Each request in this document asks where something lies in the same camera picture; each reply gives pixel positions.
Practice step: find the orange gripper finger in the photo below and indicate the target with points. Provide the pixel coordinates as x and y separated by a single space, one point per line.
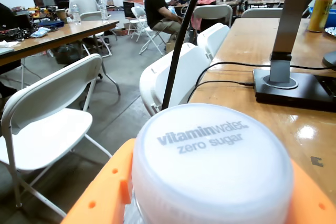
312 208
105 195

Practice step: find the vitaminwater bottle with white cap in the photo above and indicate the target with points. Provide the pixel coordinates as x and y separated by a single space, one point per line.
210 176

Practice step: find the white open folding chair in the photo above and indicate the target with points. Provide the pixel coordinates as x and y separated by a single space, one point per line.
52 119

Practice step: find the gray desk lamp black base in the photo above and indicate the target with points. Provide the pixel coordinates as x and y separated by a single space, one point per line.
282 69

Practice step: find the white folded folding chair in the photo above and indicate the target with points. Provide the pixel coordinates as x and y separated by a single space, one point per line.
183 72
212 37

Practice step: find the black bag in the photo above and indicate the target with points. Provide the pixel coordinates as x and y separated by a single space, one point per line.
68 53

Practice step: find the brown folding table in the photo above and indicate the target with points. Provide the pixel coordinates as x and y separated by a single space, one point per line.
65 31

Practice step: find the blue plastic bag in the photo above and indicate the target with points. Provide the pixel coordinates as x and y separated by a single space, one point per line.
40 32

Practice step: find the clear plastic water bottle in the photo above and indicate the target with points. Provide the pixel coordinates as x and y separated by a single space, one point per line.
76 14
103 10

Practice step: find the brown paper coffee cup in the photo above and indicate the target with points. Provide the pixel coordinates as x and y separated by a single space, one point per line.
61 15

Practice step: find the gray haired person white shirt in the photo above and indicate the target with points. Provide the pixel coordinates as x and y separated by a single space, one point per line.
82 3

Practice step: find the yellow drink can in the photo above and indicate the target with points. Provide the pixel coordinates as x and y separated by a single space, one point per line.
320 14

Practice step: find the man in black shirt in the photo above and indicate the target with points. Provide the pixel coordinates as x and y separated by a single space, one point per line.
155 6

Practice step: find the white chair with pink cloth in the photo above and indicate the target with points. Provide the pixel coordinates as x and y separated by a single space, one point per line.
221 11

